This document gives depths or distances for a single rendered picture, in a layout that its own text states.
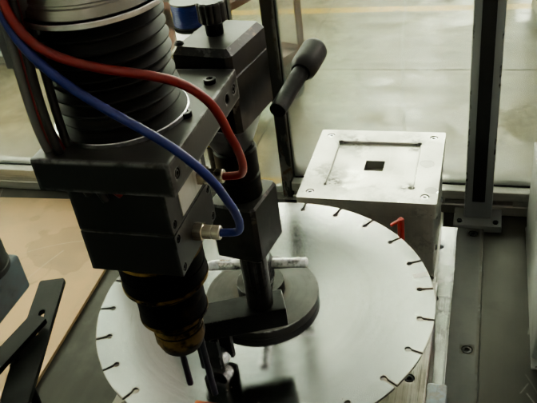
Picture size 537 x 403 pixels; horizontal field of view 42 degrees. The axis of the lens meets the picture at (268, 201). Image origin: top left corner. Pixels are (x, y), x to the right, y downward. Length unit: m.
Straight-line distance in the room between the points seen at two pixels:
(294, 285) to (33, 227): 0.67
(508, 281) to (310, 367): 0.46
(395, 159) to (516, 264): 0.23
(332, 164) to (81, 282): 0.42
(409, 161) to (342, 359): 0.42
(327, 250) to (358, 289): 0.07
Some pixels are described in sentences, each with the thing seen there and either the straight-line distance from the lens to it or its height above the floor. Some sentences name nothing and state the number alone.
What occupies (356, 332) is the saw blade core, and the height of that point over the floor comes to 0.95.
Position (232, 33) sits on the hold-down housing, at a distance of 0.47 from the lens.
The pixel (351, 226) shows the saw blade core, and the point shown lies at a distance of 0.78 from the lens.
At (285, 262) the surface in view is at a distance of 0.66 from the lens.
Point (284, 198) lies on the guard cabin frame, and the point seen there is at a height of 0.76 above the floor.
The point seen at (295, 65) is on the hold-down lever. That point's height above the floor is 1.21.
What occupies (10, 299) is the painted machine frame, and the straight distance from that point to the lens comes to 0.68.
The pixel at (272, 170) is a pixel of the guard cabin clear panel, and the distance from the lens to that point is 1.18.
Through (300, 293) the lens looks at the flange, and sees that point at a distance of 0.68.
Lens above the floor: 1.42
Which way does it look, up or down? 34 degrees down
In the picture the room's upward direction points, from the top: 8 degrees counter-clockwise
